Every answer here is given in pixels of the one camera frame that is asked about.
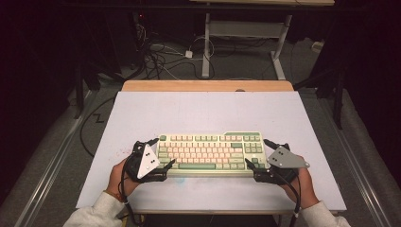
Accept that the tangle of black cables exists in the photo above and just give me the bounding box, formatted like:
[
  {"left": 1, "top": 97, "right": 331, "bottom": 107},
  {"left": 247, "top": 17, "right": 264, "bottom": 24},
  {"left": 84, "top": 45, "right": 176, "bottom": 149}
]
[{"left": 133, "top": 23, "right": 217, "bottom": 80}]

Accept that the green and cream keyboard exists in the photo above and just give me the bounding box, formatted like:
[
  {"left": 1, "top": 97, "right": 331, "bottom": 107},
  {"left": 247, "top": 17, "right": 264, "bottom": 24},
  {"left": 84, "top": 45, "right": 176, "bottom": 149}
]
[{"left": 156, "top": 131, "right": 270, "bottom": 178}]

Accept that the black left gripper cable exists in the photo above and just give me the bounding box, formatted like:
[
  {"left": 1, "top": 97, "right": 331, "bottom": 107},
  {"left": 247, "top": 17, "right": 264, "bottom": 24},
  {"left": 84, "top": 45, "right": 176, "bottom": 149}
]
[{"left": 119, "top": 156, "right": 144, "bottom": 227}]

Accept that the person's left hand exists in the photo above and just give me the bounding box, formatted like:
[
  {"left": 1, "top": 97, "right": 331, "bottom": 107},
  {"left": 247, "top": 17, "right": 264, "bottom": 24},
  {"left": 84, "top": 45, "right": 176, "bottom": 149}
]
[{"left": 105, "top": 157, "right": 142, "bottom": 203}]

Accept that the person's right hand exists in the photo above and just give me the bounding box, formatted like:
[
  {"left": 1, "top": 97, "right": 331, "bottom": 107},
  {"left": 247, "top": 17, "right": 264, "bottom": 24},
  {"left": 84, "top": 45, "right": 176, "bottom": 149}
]
[{"left": 279, "top": 166, "right": 321, "bottom": 210}]

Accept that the black stand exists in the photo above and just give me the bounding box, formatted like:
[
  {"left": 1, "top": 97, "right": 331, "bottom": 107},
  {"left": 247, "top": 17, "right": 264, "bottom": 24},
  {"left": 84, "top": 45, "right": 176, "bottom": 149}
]
[
  {"left": 292, "top": 62, "right": 347, "bottom": 131},
  {"left": 73, "top": 61, "right": 102, "bottom": 120}
]

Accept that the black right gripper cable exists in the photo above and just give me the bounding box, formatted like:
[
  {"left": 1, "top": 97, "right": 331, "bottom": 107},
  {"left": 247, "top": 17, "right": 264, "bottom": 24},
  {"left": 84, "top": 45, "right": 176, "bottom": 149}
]
[{"left": 273, "top": 169, "right": 303, "bottom": 227}]

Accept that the white-framed desk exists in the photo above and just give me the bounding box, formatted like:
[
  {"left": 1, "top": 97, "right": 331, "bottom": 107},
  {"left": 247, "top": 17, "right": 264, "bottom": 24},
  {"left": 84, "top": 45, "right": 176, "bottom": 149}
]
[{"left": 188, "top": 0, "right": 336, "bottom": 80}]

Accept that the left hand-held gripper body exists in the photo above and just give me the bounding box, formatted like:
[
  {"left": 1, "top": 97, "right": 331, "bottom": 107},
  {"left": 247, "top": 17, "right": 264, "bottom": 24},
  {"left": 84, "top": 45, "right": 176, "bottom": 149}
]
[{"left": 125, "top": 141, "right": 168, "bottom": 184}]

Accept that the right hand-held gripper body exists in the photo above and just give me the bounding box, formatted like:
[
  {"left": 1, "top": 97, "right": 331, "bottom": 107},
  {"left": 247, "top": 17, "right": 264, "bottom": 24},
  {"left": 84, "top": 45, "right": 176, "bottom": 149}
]
[{"left": 253, "top": 142, "right": 311, "bottom": 186}]

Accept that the long black floor cable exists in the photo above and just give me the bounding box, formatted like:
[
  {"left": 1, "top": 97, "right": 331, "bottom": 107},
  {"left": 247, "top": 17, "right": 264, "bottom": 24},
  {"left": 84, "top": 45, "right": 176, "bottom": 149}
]
[{"left": 78, "top": 96, "right": 116, "bottom": 159}]

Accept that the metal floor rail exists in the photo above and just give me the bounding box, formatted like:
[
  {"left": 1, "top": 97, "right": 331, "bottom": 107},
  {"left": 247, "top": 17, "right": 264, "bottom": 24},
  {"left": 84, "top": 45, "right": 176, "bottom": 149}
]
[
  {"left": 318, "top": 97, "right": 392, "bottom": 227},
  {"left": 13, "top": 91, "right": 96, "bottom": 227}
]

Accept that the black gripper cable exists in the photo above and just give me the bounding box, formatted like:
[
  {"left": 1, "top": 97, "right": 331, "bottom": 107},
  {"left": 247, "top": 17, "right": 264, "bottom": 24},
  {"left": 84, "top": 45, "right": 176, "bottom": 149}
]
[
  {"left": 273, "top": 169, "right": 303, "bottom": 227},
  {"left": 119, "top": 156, "right": 144, "bottom": 227}
]

